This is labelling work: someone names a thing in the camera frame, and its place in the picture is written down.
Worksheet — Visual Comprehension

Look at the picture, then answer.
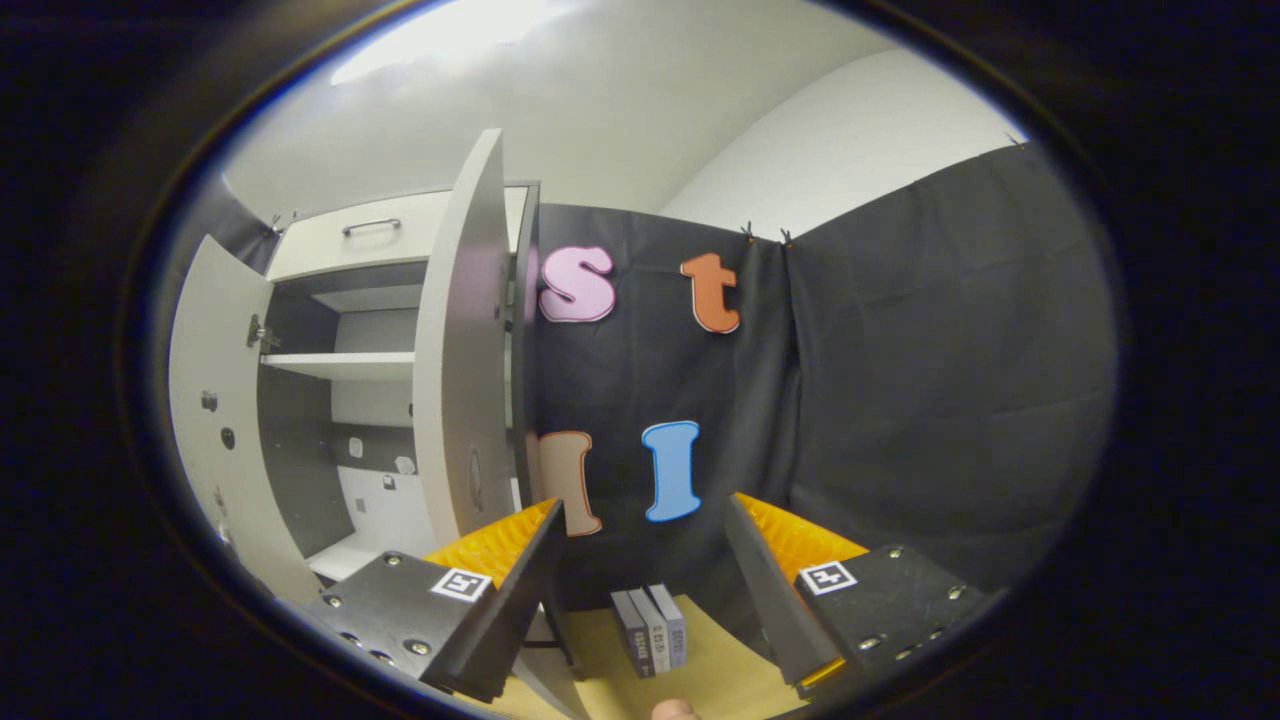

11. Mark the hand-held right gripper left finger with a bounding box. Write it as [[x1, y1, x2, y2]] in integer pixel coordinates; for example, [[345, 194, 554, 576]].
[[298, 497, 568, 704]]

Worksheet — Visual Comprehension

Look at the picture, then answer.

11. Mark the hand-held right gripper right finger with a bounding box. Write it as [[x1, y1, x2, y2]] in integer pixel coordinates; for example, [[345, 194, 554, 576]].
[[722, 492, 1004, 701]]

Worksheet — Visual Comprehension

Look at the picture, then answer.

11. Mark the white cabinet door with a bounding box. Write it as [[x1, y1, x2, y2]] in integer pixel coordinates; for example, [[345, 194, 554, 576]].
[[168, 235, 326, 604], [412, 128, 593, 720]]

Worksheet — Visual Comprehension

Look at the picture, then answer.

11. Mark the white cabinet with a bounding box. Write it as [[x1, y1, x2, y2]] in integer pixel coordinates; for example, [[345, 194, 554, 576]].
[[255, 185, 531, 586]]

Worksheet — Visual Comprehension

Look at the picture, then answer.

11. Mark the white cabinet shelf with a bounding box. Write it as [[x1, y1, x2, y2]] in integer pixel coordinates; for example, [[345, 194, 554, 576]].
[[260, 350, 416, 381]]

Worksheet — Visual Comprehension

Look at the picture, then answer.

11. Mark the white cabinet drawer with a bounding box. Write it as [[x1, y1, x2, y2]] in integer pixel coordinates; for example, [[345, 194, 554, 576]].
[[265, 187, 531, 283]]

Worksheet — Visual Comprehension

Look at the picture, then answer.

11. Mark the small blue grey box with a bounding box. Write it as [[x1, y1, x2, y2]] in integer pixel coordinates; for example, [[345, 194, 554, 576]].
[[648, 583, 689, 669]]

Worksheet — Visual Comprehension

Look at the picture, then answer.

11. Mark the black backdrop cloth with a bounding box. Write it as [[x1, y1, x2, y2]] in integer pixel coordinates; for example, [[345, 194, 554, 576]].
[[175, 140, 1118, 641]]

